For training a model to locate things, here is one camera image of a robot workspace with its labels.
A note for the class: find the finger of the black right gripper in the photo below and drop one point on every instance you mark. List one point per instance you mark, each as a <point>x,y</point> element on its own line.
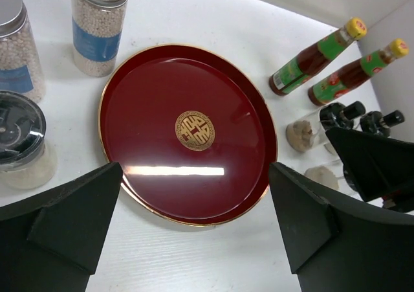
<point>378,167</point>

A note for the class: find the round red lacquer tray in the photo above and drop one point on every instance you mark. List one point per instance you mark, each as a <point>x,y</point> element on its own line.
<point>193,135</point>

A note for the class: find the bead jar blue label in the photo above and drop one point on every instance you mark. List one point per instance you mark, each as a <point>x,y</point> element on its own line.
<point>96,32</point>
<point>21,70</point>

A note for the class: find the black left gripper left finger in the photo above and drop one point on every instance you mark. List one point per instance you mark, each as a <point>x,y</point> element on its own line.
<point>53,241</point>

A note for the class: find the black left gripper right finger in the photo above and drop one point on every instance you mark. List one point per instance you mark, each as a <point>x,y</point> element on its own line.
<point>337,243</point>

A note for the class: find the beige spice grinder black cap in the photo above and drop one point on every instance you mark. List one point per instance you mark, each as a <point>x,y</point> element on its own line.
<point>309,131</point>

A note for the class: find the white salt grinder black cap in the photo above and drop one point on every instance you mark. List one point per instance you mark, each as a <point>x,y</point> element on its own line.
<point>28,161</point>

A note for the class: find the white spice grinder black cap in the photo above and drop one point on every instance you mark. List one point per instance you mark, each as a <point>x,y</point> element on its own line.
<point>333,175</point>

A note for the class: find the red sauce bottle yellow cap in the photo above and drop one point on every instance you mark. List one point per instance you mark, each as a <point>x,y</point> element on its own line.
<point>312,60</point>

